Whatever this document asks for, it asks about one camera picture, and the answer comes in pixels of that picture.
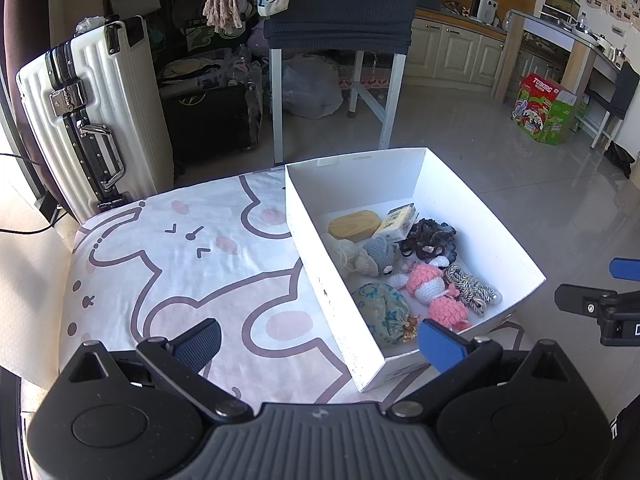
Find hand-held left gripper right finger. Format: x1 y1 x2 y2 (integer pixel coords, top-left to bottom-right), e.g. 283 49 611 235
390 318 576 419

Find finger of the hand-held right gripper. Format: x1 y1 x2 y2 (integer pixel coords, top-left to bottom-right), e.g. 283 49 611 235
609 258 640 282
554 284 621 317

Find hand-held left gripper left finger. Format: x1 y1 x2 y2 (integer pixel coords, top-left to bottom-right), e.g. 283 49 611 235
61 317 253 424

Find pink crochet doll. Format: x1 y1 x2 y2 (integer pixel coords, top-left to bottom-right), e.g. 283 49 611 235
387 257 471 334

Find knotted rope keychain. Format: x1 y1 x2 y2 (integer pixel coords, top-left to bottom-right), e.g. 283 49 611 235
444 262 501 317

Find floral fabric pouch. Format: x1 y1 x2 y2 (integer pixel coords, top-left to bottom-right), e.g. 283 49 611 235
356 282 422 346

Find black hair tie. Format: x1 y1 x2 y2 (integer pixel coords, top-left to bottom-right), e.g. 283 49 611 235
400 240 441 265

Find grey crochet mouse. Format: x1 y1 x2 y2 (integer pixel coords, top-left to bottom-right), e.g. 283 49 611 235
361 236 401 277

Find dark crochet scrunchie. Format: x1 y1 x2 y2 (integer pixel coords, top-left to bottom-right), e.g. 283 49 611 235
400 217 459 266

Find small pale yellow box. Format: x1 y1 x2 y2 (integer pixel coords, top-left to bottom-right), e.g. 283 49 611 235
372 203 420 242

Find white yarn ball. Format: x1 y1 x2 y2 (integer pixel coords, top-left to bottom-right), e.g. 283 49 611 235
320 232 379 281

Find oval box wooden lid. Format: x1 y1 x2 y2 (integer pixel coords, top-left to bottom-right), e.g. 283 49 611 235
327 208 382 242

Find white cardboard box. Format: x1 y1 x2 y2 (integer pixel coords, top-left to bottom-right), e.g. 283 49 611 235
284 147 546 394

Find black floor bag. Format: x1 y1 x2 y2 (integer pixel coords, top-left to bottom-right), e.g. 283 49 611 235
604 141 636 179

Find black chair white legs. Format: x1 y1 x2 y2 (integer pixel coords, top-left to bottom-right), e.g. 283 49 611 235
585 60 640 151

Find green beer carton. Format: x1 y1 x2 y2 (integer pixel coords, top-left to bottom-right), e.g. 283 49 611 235
511 73 581 146

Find wooden leg bar table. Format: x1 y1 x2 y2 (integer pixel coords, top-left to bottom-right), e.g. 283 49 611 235
492 9 626 137

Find white ribbed suitcase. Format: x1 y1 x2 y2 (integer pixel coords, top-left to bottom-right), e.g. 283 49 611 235
15 15 176 224

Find glass tank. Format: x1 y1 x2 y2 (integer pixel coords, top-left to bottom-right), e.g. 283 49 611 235
542 0 581 19

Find cream kitchen cabinets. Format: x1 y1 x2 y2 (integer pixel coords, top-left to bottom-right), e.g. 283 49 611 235
402 7 566 94

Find clear plastic bag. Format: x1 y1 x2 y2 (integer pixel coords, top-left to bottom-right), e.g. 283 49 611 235
160 47 266 91

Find white plastic bag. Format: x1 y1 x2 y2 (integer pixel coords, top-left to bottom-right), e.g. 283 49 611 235
281 55 345 121

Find green patterned box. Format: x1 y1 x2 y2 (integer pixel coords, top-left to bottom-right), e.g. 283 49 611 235
185 17 251 51

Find brown curtain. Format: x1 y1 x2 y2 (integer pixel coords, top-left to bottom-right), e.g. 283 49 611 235
2 0 57 197

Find crumpled white bag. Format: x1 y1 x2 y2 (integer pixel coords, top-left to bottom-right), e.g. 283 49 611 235
75 16 109 36

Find navy knit chair cover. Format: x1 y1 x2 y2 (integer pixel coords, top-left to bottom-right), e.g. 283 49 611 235
263 0 419 56

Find white chair frame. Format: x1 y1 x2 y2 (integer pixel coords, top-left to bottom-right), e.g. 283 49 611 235
269 47 407 166

